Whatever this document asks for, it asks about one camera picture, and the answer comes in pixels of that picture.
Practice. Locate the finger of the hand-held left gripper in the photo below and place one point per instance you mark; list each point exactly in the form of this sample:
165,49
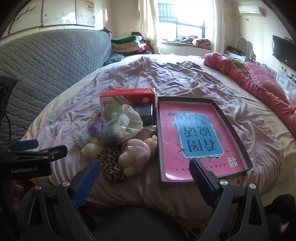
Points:
57,151
27,144

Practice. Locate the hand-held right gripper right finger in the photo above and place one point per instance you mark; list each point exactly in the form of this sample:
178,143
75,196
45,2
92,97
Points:
203,183

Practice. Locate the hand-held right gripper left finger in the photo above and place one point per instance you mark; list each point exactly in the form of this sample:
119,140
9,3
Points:
86,183

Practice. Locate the leopard print scrunchie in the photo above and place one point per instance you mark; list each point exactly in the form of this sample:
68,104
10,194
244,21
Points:
111,162

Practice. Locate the cream plush toy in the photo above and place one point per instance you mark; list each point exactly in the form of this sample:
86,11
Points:
126,162
90,148

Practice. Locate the purple bow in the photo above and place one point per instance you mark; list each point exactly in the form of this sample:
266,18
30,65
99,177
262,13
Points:
97,126

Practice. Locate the dark cardboard box tray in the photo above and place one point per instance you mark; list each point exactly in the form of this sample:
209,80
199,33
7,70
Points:
232,139

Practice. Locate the green white tissue pack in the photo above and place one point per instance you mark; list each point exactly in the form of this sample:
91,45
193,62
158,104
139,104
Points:
115,125

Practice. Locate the pink book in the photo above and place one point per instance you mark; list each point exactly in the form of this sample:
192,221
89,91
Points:
168,139

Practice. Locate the grey quilted headboard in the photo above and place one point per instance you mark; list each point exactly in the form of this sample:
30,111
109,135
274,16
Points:
46,64

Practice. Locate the dark cloth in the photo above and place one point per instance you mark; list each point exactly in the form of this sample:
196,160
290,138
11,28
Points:
282,208

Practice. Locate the small black box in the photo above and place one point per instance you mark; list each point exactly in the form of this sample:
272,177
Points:
143,113

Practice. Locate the red tissue box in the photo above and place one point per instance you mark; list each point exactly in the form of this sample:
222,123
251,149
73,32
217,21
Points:
129,95

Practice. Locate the dark patterned cushion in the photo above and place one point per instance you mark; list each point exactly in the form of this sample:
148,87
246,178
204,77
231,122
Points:
113,59

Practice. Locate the lilac printed blanket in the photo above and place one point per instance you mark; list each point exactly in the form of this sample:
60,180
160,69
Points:
173,78

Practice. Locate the pink quilt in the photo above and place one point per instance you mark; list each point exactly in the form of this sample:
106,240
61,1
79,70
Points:
254,85

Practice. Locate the clear plastic bag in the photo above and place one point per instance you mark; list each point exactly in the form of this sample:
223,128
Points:
291,96

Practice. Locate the green cloth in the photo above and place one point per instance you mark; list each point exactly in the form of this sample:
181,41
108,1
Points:
238,63

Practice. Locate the pink quilted pillow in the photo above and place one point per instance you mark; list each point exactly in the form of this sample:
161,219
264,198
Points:
263,74

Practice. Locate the stack of folded clothes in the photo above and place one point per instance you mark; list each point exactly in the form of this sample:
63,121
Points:
129,45

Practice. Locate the white dresser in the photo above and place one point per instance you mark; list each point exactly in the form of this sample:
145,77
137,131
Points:
283,78

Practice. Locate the dark storage box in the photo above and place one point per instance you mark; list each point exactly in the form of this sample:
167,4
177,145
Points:
234,51

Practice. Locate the crumpled patterned blanket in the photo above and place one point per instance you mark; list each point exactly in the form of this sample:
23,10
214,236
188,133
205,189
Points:
198,42

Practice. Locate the vanity mirror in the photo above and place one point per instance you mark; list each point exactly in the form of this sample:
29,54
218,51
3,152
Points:
242,46

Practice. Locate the green window seat mat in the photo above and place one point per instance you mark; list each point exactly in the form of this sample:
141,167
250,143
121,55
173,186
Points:
166,43

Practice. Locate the black television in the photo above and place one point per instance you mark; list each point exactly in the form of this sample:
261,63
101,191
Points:
284,49

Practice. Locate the window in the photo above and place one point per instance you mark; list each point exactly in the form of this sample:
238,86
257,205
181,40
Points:
185,27

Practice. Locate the cream curtain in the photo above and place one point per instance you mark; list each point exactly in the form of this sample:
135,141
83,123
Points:
152,23

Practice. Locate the white air conditioner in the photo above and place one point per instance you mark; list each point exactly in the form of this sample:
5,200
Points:
251,9

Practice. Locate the blossom wall painting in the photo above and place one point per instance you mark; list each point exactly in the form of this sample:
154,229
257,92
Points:
64,11

